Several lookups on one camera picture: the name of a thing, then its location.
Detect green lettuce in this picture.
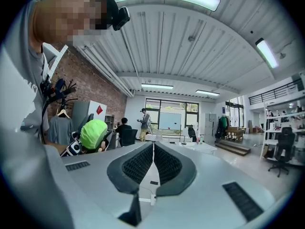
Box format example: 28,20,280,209
80,119,108,150

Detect white cabinet with red logo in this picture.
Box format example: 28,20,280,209
72,100,107,133

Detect black railing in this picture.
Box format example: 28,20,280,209
248,79,302,106

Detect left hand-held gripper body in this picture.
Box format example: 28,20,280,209
61,131,83,156

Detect grey lockers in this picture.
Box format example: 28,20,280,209
204,113,218,144

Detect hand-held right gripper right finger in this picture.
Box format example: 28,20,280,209
152,141,278,228

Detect white perforated metal frame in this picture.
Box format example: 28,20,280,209
42,43,69,80

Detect white shelving unit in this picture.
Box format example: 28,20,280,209
261,99,305,167

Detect black framed window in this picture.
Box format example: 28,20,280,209
145,98,200,131

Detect white whiteboard on stand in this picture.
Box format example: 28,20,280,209
158,112,182,130

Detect green hanging garment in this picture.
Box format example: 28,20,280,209
219,115,229,130

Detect grey hanging shirt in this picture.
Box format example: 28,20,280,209
47,114,74,146

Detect black chair with metal frame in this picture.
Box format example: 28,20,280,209
119,128,138,147

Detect black head-mounted camera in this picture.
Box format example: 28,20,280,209
104,0,131,31

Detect black office chair with headrest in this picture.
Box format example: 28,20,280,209
187,126,197,143

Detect person's head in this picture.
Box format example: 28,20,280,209
32,0,112,49

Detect black coat rack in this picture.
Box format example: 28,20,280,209
51,79,78,119

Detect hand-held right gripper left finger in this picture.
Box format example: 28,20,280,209
62,141,155,228

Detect person in white clothing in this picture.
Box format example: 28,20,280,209
0,0,52,150

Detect black gaming chair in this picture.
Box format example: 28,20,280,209
268,126,296,178

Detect wooden steps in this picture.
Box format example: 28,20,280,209
215,138,251,156

